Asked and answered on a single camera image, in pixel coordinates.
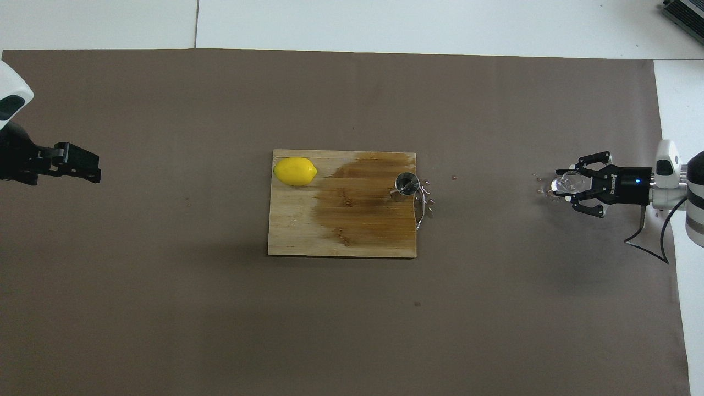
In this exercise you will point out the small clear glass cup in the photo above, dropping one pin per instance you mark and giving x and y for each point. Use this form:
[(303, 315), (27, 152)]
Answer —
[(566, 182)]

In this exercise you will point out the grey ribbed device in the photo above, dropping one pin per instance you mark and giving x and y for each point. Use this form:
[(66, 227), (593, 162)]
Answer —
[(685, 14)]

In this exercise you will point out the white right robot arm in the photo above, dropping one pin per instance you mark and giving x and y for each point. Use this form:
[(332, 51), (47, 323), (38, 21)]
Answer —
[(694, 203)]

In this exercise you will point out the brown paper table mat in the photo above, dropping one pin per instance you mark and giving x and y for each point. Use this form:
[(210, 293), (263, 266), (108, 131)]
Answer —
[(495, 308)]

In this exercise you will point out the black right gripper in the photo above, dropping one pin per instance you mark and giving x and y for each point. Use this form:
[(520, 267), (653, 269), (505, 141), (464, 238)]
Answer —
[(627, 186)]

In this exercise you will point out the steel double jigger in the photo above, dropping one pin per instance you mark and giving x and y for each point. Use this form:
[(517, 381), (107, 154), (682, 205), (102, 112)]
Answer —
[(407, 184)]

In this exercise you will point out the yellow lemon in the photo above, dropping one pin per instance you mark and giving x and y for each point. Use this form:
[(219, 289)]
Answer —
[(296, 171)]

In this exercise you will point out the wooden cutting board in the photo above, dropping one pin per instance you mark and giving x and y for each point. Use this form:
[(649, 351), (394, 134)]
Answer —
[(341, 220)]

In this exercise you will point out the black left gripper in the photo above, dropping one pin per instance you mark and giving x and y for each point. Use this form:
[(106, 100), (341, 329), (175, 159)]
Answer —
[(16, 157)]

